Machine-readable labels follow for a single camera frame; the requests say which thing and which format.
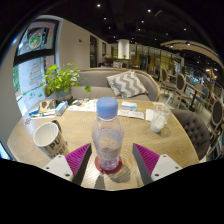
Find small light blue box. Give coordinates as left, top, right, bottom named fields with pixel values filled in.
left=54, top=100, right=69, bottom=117

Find wooden heart card stand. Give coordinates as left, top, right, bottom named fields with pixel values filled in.
left=38, top=98, right=58, bottom=114

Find colourful window poster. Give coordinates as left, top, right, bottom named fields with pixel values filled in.
left=14, top=20, right=59, bottom=56

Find group of dining chairs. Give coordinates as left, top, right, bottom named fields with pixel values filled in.
left=159, top=66, right=224, bottom=158

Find group of ceiling spotlights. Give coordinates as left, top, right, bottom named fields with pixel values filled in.
left=94, top=1, right=191, bottom=46

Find grey curved sofa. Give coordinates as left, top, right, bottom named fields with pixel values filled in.
left=71, top=67, right=161, bottom=102

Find green potted plant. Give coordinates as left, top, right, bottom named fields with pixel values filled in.
left=41, top=62, right=93, bottom=101

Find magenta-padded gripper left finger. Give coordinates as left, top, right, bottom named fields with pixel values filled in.
left=42, top=143, right=93, bottom=186

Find person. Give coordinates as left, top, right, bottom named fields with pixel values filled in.
left=99, top=54, right=114, bottom=68

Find white printed mug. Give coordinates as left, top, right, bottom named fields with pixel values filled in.
left=32, top=119, right=70, bottom=159

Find grey tufted armchair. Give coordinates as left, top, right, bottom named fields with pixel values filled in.
left=169, top=108, right=214, bottom=161

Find white round column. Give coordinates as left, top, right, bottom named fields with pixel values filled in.
left=117, top=39, right=131, bottom=60

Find small white paper napkin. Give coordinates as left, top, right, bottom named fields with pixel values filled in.
left=144, top=108, right=154, bottom=123

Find grey chevron pillow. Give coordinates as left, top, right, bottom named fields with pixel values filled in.
left=106, top=69, right=149, bottom=99

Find clear plastic cup with straw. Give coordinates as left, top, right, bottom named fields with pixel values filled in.
left=149, top=93, right=174, bottom=134

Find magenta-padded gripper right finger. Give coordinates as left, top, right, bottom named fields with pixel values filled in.
left=132, top=143, right=183, bottom=186

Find flat round red coaster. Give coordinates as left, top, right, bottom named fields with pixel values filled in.
left=94, top=155, right=123, bottom=175

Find clear blue-capped water bottle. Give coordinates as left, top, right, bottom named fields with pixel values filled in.
left=90, top=96, right=125, bottom=171

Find white printed paper sheets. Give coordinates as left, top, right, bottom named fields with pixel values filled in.
left=67, top=99, right=98, bottom=113

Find blue and white card box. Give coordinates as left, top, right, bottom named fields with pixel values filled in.
left=120, top=101, right=138, bottom=112

